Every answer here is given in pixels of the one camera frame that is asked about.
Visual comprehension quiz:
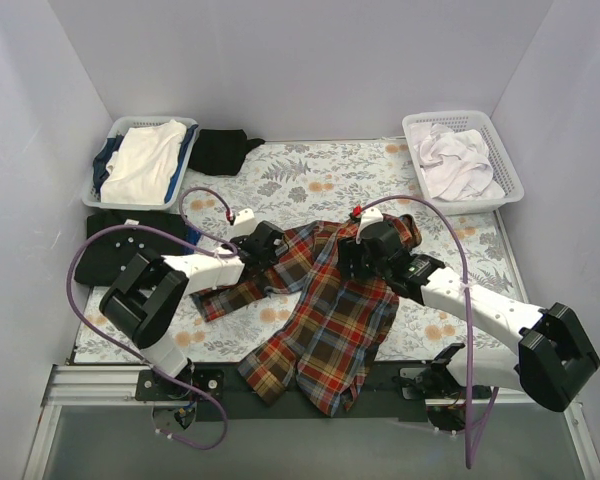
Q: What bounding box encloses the crumpled white shirt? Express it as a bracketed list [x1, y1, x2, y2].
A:
[408, 122, 505, 202]

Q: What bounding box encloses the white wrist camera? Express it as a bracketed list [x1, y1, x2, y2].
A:
[226, 208, 257, 228]
[351, 206, 384, 244]

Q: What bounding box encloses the red plaid long sleeve shirt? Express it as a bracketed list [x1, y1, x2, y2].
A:
[192, 221, 399, 416]

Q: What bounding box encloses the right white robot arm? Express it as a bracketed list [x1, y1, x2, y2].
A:
[338, 218, 600, 412]

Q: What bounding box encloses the black folded shirt with buttons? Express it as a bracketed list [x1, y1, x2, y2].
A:
[74, 210, 192, 287]

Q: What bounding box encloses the blue folded shirt in basket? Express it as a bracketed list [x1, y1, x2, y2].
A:
[90, 123, 199, 206]

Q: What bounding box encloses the cream white folded shirt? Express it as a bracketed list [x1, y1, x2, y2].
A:
[100, 119, 187, 206]

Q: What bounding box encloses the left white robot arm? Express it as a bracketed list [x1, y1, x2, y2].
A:
[99, 221, 284, 400]

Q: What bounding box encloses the floral patterned table mat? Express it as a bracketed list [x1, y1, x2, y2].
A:
[71, 140, 525, 364]

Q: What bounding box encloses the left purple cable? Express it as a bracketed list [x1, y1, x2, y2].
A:
[67, 187, 241, 449]

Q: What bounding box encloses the blue plaid folded shirt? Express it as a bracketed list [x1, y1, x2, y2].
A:
[186, 227, 201, 245]

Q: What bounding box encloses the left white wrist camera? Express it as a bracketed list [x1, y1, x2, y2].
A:
[226, 208, 257, 228]

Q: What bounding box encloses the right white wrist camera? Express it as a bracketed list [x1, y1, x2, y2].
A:
[351, 206, 384, 244]

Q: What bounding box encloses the black folded garment at back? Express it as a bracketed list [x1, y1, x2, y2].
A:
[188, 129, 265, 176]

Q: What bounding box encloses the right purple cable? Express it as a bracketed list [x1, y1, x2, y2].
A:
[352, 194, 501, 470]

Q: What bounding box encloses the right white plastic basket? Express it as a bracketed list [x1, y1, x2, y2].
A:
[402, 110, 524, 215]

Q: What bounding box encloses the purple cable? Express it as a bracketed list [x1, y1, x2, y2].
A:
[67, 187, 241, 449]
[352, 194, 501, 470]

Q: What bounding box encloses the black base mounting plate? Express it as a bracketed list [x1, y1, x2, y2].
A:
[135, 361, 466, 431]

